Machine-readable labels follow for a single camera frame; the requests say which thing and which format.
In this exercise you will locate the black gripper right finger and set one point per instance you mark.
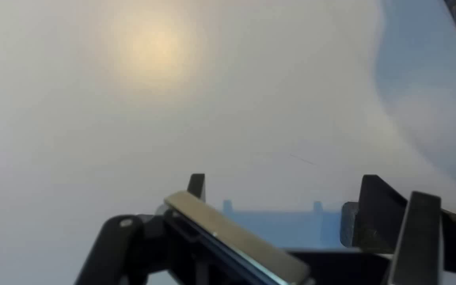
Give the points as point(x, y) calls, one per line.
point(418, 238)

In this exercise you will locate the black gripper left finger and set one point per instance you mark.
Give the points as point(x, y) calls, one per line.
point(238, 238)

